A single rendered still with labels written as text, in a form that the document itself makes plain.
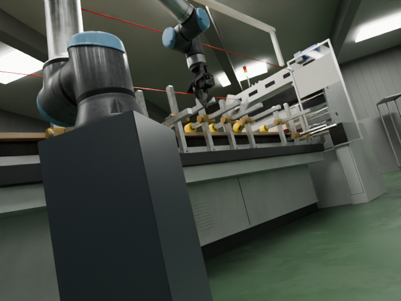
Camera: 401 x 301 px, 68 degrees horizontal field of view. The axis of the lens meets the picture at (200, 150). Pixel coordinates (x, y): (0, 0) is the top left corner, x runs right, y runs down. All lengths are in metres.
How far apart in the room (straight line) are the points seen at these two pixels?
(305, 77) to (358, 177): 1.22
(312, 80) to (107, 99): 3.07
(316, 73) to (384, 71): 6.53
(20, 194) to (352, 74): 9.28
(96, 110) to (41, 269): 1.03
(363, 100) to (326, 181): 6.19
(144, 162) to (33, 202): 0.87
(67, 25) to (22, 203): 0.73
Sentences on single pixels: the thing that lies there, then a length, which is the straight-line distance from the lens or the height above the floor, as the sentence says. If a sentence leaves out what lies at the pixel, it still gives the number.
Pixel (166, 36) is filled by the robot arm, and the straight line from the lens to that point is 1.46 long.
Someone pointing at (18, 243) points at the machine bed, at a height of 0.39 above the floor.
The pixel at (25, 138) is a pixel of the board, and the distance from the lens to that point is 1.66.
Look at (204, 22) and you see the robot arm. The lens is 1.38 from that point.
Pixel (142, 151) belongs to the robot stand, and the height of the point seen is 0.51.
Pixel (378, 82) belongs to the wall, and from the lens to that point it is 9.95.
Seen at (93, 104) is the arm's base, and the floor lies 0.66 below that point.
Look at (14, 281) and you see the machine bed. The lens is 1.60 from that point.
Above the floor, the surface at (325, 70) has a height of 1.45.
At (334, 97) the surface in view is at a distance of 3.53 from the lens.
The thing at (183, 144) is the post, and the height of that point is 0.76.
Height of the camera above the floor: 0.38
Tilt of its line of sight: 10 degrees up
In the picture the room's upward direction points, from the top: 14 degrees counter-clockwise
